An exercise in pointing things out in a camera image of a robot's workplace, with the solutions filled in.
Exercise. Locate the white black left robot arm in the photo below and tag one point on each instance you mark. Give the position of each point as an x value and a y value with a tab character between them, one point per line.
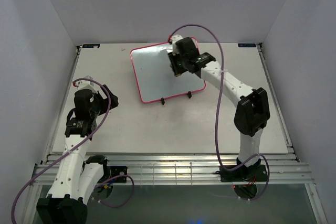
66	201

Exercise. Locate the black metal easel stand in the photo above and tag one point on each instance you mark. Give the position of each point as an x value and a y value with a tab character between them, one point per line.
176	97

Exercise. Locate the pink framed whiteboard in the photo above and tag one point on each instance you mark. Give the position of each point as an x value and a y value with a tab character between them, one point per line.
155	79

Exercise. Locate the aluminium table frame rails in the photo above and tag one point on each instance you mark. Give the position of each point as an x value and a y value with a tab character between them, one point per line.
177	143

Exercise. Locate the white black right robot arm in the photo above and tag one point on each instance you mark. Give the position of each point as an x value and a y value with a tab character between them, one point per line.
252	106

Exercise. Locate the blue right corner label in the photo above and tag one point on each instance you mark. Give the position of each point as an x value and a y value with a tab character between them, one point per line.
246	45

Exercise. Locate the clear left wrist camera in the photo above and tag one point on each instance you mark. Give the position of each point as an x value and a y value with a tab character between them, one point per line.
85	84

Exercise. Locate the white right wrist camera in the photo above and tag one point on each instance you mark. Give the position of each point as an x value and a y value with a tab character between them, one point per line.
173	40

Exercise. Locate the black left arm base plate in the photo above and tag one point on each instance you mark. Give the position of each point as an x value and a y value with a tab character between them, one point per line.
113	171

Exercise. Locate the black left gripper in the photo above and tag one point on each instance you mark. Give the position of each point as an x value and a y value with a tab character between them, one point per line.
105	98

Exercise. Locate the blue left corner label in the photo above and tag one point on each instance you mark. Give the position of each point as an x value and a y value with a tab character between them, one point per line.
91	46

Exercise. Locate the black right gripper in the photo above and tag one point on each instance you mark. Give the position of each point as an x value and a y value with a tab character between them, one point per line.
174	64

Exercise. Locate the blue corner label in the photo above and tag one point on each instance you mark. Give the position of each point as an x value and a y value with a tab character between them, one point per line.
246	45
91	46

